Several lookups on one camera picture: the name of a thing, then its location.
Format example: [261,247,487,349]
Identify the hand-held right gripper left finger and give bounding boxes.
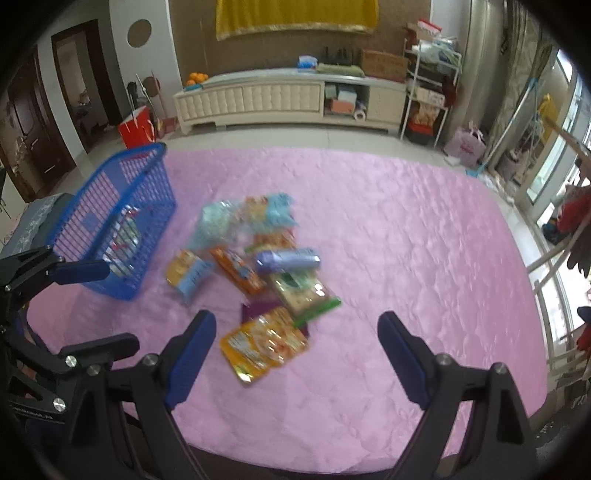
[69,310,222,480]

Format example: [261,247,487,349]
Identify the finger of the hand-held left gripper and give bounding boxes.
[0,246,112,296]
[9,318,140,376]

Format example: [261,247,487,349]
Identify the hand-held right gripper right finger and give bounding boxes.
[377,311,550,480]

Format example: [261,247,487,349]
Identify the white snack packet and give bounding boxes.
[104,208,144,278]

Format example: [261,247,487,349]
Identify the yellow orange snack packet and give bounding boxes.
[219,308,309,386]

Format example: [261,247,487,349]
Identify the dark purple snack packet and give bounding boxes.
[240,300,311,337]

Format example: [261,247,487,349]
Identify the yellow and blue snack packet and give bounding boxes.
[165,249,215,305]

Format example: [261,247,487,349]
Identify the blue plastic basket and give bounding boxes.
[46,142,178,302]

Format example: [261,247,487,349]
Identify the green snack packet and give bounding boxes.
[268,272,342,321]

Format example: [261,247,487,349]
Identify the purple roll snack packet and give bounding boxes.
[255,248,321,276]

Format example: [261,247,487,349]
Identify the light blue striped snack bag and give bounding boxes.
[188,198,252,252]

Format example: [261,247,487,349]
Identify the red snack packet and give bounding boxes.
[253,230,297,254]

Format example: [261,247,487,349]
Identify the orange and blue snack packet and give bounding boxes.
[242,193,296,229]

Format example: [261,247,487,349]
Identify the grey patterned cushion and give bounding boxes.
[0,193,75,259]

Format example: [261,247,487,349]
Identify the pink quilted blanket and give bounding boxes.
[18,147,550,462]

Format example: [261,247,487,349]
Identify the dark wooden door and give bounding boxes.
[0,46,77,199]

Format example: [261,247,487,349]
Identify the red box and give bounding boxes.
[119,105,155,149]

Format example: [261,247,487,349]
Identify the pink shopping bag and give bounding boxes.
[444,127,487,168]

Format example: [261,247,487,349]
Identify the red hanging clothes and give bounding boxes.
[556,185,591,278]

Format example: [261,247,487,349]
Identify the cream TV cabinet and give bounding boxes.
[173,68,409,136]

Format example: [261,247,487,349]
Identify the white metal rack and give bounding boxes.
[399,37,462,148]

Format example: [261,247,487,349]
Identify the cardboard box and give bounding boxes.
[361,50,409,83]

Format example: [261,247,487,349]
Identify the green folded cloth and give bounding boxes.
[316,62,365,78]

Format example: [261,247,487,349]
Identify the yellow hanging cloth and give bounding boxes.
[215,0,379,41]

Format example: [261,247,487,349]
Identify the round brown wall plaque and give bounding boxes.
[128,19,153,48]

